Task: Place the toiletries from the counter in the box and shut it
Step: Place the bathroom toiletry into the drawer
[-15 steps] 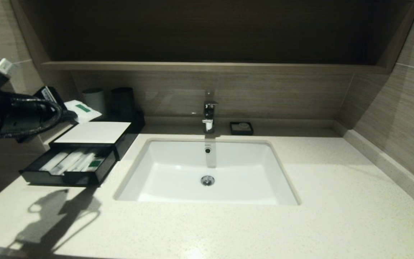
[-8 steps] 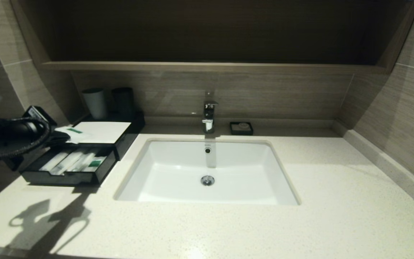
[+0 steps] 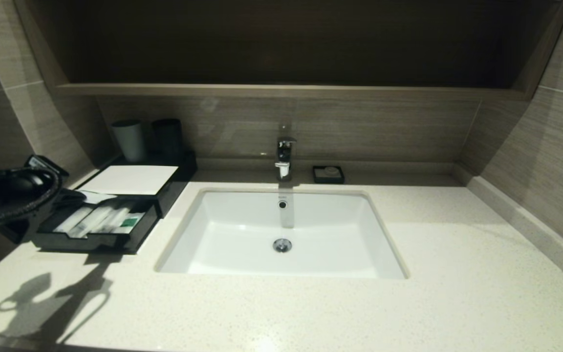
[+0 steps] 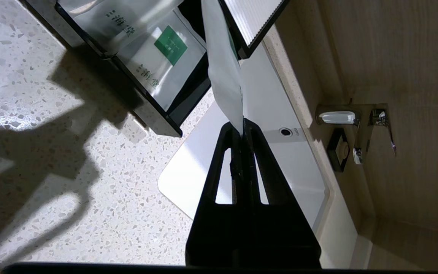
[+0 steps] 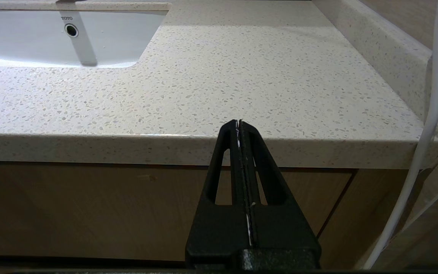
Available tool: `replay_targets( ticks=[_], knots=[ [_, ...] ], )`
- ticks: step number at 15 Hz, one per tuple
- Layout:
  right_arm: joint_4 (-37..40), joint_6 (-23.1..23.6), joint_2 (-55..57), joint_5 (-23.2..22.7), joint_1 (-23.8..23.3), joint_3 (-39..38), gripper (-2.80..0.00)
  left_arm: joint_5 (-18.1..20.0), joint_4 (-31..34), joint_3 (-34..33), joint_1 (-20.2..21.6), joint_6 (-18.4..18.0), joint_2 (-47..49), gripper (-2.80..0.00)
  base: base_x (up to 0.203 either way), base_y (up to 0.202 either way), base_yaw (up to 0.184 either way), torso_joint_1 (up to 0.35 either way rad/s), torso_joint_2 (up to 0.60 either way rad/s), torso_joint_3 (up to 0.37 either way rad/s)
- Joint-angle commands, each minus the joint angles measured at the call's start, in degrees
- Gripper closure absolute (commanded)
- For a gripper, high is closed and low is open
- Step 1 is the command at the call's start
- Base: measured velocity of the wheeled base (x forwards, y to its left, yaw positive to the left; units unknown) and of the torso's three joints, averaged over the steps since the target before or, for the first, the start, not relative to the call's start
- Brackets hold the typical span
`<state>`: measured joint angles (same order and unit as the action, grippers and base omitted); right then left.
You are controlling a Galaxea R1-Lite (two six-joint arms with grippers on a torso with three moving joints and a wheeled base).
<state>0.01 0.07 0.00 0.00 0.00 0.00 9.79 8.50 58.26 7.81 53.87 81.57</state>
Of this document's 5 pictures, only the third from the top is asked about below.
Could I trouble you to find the grey plastic cup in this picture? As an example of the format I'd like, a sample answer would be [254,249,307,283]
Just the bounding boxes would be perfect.
[111,120,145,162]

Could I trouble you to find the white toothbrush packet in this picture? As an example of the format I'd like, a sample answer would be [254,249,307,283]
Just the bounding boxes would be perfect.
[69,205,116,239]

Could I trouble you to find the black amenity box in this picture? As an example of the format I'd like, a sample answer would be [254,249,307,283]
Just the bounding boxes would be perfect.
[74,152,198,218]

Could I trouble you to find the white sink basin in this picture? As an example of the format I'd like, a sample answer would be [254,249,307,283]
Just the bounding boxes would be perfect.
[154,188,409,280]

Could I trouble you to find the black plastic cup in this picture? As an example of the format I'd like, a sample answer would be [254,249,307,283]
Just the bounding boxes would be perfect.
[152,118,182,161]

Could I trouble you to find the black soap dish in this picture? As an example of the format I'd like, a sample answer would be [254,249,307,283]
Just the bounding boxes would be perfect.
[312,165,345,184]

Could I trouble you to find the wide white printed sachet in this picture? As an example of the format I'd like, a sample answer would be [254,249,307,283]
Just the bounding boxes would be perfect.
[112,213,146,236]

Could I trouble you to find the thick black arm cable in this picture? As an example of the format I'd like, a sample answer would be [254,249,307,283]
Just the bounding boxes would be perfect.
[0,168,63,228]

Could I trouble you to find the wooden wall shelf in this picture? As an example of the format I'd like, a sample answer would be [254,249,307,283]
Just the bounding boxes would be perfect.
[56,83,529,101]

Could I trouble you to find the black amenity tray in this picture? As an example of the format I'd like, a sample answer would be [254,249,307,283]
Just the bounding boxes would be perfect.
[31,199,161,255]

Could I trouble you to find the white rectangular plate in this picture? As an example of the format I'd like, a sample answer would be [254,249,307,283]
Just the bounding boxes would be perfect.
[77,165,178,196]

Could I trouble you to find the chrome faucet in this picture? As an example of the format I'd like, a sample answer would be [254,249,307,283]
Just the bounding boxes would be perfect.
[275,125,298,182]

